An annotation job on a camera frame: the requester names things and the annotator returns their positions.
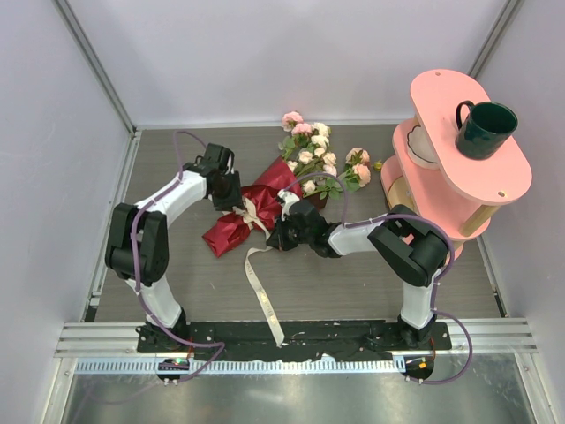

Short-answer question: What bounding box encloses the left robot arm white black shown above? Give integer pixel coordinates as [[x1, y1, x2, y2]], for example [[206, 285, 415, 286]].
[[105, 144, 243, 332]]

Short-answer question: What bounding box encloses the pink rose flower bunch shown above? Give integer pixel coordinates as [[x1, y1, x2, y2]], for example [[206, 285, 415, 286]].
[[279, 111, 372, 202]]

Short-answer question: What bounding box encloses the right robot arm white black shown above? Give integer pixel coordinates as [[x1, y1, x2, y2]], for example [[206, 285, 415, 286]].
[[267, 190, 455, 348]]

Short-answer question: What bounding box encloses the cream printed ribbon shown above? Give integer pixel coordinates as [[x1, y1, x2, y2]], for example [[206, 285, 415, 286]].
[[232, 196, 284, 348]]

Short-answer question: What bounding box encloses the white slotted cable duct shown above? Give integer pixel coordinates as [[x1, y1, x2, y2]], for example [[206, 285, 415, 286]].
[[75, 356, 405, 375]]

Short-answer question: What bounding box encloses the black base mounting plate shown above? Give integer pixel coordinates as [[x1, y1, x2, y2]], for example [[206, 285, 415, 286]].
[[136, 320, 452, 362]]

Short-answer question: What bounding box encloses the red wrapping paper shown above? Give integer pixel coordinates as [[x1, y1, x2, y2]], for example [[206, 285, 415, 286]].
[[203, 158, 307, 258]]

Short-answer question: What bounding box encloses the pink three-tier wooden shelf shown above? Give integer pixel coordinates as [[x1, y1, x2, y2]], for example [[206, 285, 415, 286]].
[[380, 69, 532, 253]]

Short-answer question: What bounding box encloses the white bowl on shelf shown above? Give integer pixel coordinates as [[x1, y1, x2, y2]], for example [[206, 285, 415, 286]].
[[406, 125, 440, 170]]

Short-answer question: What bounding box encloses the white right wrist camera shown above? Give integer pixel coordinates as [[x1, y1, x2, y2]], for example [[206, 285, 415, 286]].
[[276, 189, 301, 221]]

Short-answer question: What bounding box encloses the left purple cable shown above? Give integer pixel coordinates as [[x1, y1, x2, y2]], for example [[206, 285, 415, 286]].
[[79, 129, 227, 405]]

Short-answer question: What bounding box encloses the dark green mug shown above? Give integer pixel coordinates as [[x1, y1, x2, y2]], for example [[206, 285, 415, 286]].
[[455, 101, 518, 160]]

